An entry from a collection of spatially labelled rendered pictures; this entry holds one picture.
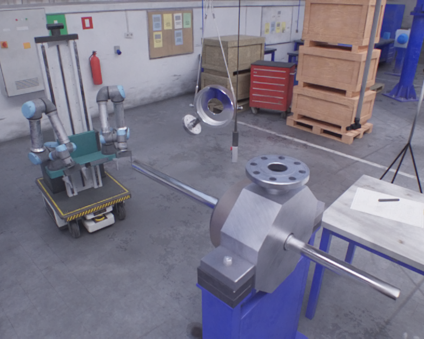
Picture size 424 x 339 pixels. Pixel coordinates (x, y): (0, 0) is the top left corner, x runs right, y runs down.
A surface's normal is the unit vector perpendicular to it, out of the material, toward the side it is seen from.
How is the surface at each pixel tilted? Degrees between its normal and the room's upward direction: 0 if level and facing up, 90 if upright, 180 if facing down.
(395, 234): 0
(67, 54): 90
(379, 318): 0
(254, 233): 45
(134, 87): 90
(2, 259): 0
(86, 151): 90
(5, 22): 90
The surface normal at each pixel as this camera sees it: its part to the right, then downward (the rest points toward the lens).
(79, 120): 0.64, 0.36
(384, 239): 0.00, -0.89
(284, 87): -0.42, 0.42
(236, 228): -0.48, -0.39
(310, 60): -0.71, 0.33
